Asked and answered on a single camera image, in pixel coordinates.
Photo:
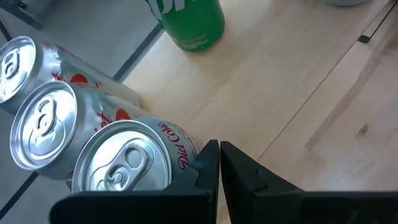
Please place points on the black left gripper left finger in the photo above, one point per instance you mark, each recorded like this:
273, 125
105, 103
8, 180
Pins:
140, 208

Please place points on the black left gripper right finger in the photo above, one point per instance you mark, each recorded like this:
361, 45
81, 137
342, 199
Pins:
295, 208

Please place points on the wooden shelf with black frame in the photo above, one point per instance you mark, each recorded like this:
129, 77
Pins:
248, 77

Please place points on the green Sprite can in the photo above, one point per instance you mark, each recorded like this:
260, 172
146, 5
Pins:
192, 25

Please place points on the silver Diet Coke can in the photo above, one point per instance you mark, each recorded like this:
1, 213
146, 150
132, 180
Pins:
124, 158
43, 124
18, 65

